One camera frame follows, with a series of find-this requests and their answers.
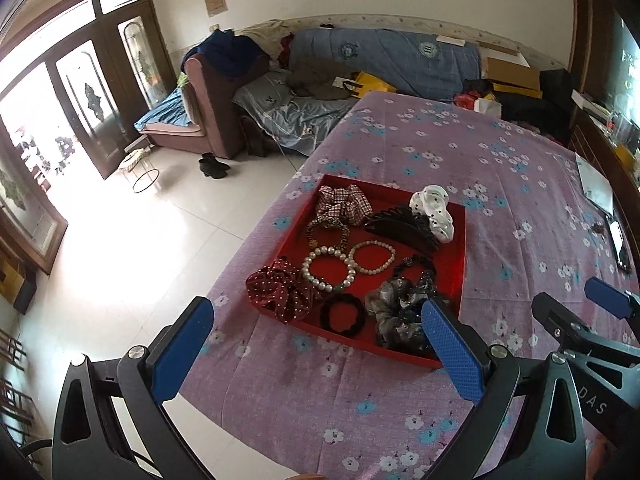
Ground black scrunchie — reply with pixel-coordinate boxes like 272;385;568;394
392;254;437;287

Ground white dotted scrunchie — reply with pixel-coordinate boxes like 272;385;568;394
409;184;454;244

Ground red plaid scrunchie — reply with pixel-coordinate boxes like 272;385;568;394
316;184;373;226

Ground smartphone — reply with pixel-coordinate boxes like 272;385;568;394
606;216;631;274

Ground bronze leaf hair clip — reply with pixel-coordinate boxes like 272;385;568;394
591;222;608;236

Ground grey floral scrunchie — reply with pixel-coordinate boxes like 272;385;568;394
364;276;437;356

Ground white paper envelope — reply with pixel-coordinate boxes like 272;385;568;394
575;154;614;217

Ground wooden headboard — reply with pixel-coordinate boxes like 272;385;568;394
570;108;639;243

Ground red dotted scrunchie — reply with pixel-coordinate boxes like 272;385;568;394
245;257;319;324

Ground red tray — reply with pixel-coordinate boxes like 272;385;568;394
270;174;466;368

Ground black hair claw clip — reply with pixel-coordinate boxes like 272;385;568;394
362;206;439;255

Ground black boots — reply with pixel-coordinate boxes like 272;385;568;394
198;153;231;180

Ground cardboard box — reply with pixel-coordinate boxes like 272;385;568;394
483;58;542;99

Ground grey patterned blanket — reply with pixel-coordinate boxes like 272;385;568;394
232;70;356;156

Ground yellow bag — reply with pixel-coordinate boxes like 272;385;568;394
342;72;397;99

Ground blue grey quilt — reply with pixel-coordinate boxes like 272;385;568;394
290;28;482;102

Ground wooden glass door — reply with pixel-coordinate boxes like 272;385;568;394
1;0;176;178

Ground blue clothes pile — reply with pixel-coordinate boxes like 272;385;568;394
180;29;267;79

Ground white pearl bracelet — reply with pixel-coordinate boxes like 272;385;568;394
300;245;358;294

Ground black hair tie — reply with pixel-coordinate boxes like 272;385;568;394
319;292;369;339

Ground pink pearl bracelet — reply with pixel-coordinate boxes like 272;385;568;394
347;238;397;276

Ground small wire stool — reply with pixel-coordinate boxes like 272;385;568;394
117;148;160;194

